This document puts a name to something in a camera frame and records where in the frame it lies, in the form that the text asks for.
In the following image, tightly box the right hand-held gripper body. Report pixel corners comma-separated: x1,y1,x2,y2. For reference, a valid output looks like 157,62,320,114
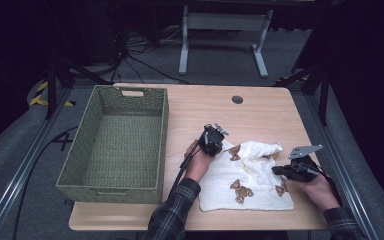
288,144,324,183

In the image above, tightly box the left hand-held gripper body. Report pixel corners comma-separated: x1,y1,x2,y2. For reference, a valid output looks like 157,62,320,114
199,123,229,158

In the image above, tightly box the white cloth with brown print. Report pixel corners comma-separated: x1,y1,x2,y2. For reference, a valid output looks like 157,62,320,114
198,139,295,213

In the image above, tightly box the green woven basket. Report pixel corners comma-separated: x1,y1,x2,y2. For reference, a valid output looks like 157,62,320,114
55,84,170,205

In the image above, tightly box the person's right hand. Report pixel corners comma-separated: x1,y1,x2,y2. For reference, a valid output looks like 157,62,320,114
291,173,341,211

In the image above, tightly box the person's left hand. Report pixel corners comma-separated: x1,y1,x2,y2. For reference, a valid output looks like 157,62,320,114
183,140,216,184

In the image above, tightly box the black metal stand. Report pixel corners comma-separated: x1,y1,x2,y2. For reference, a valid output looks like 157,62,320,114
274,63,331,127
44,56,114,121

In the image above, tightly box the yellow and black floor tape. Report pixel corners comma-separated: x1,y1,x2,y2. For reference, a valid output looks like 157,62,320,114
29,80,76,108

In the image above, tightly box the right hand-held gripper black cable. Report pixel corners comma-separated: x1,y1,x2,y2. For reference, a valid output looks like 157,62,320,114
313,163,343,207

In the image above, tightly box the aluminium floor rail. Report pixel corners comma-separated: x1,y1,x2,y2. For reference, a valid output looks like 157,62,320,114
304,94,383,240
0,86,75,240

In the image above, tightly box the bundle of black floor cables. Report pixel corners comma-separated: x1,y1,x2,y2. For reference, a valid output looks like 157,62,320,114
111,19,192,86

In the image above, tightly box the grey metal desk frame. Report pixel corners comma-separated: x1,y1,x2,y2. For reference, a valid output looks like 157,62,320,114
178,4,274,79

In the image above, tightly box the long black floor cable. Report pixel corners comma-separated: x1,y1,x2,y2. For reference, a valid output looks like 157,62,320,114
11,125,80,240

